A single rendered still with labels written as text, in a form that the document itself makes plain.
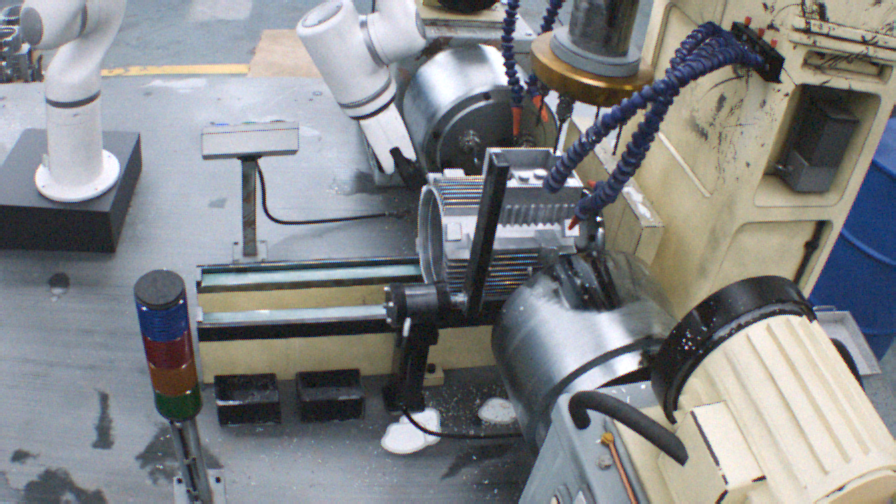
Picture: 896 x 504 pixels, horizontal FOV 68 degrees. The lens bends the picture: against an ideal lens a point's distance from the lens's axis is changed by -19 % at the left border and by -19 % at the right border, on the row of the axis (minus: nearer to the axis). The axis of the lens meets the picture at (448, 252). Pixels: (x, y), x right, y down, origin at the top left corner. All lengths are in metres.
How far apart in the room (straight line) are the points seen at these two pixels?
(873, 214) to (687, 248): 1.34
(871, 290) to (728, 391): 1.98
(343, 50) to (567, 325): 0.45
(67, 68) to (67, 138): 0.14
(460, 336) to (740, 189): 0.50
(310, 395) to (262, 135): 0.44
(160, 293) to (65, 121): 0.71
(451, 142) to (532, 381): 0.56
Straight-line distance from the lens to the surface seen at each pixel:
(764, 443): 0.66
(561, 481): 0.87
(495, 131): 1.40
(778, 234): 1.28
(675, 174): 1.28
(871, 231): 2.54
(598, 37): 1.07
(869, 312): 2.70
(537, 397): 0.95
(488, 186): 1.01
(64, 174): 1.54
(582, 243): 1.30
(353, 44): 1.05
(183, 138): 1.86
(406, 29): 1.04
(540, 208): 1.17
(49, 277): 1.53
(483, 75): 1.39
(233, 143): 1.34
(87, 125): 1.49
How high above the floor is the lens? 1.77
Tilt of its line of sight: 39 degrees down
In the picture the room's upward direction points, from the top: 10 degrees clockwise
